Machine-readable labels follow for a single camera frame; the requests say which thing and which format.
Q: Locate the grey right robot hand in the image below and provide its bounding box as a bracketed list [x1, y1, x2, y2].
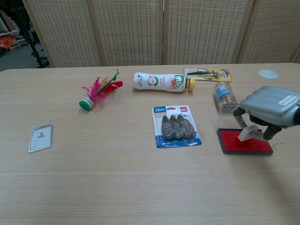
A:
[232, 85, 300, 141]

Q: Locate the grey round cable grommet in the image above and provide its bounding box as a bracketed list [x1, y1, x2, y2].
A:
[258, 69, 279, 80]

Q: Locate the red ink pad clear lid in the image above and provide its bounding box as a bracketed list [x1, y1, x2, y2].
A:
[217, 103, 274, 156]

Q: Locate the blue correction tape pack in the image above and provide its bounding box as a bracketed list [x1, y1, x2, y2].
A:
[151, 105, 203, 149]

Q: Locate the woven folding screen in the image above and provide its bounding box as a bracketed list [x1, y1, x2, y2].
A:
[22, 0, 300, 68]

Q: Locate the yellow razor blister pack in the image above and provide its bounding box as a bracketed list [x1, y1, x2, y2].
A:
[184, 67, 233, 83]

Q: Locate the orange object in background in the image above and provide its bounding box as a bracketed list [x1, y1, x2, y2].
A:
[0, 36, 13, 49]

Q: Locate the black tripod stand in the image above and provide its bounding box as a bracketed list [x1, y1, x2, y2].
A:
[9, 0, 50, 68]

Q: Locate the clear jar blue label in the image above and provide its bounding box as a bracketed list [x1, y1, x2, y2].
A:
[214, 81, 240, 113]

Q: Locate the cardboard box in background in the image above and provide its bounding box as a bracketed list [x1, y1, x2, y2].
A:
[0, 10, 20, 38]

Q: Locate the white drink bottle yellow cap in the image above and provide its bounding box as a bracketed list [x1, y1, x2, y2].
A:
[133, 72, 196, 93]

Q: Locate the white red stamp block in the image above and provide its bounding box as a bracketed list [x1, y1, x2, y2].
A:
[237, 125, 258, 142]

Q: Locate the colourful feather shuttlecock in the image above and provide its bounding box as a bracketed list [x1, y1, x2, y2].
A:
[79, 68, 123, 111]

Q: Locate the silver ID badge holder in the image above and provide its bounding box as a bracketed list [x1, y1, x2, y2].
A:
[28, 124, 53, 154]

